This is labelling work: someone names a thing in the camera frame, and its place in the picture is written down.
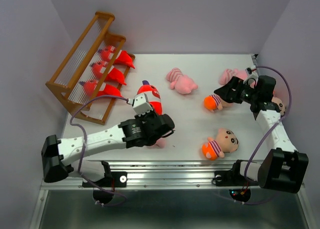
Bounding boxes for wooden tiered shelf rack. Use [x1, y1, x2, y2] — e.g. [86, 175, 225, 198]
[46, 11, 132, 125]

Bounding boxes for pink striped pig plush back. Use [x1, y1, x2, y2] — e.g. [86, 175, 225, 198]
[165, 67, 198, 95]

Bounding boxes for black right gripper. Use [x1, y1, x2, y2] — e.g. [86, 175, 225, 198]
[213, 76, 259, 104]

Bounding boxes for boy doll orange pants front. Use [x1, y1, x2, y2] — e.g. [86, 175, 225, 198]
[201, 128, 240, 161]

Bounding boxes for boy doll orange pants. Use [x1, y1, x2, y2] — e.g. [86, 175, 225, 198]
[272, 94, 286, 117]
[203, 94, 233, 112]
[201, 128, 240, 161]

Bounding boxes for pink striped pig plush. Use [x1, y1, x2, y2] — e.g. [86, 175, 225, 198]
[165, 67, 198, 95]
[218, 68, 248, 85]
[147, 137, 166, 149]

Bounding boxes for boy doll orange pants middle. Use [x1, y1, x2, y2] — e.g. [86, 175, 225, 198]
[203, 94, 233, 112]

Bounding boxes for boy doll orange pants right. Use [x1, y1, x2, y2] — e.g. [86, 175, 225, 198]
[272, 94, 286, 117]

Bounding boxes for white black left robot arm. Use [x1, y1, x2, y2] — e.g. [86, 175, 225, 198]
[41, 111, 175, 183]

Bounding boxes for pink striped pig plush right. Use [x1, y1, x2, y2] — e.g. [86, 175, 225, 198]
[218, 68, 248, 85]

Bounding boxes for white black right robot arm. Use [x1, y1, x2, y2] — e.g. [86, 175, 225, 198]
[214, 75, 309, 194]

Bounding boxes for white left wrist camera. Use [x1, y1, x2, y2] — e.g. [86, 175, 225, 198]
[132, 92, 154, 116]

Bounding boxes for pink striped pig plush front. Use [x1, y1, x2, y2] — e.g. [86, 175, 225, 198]
[147, 137, 166, 149]

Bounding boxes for red shark plush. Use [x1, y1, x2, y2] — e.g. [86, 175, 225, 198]
[97, 45, 135, 69]
[90, 60, 127, 86]
[78, 80, 123, 97]
[137, 80, 163, 115]

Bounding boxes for aluminium front mounting rail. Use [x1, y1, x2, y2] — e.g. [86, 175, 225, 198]
[39, 159, 306, 191]

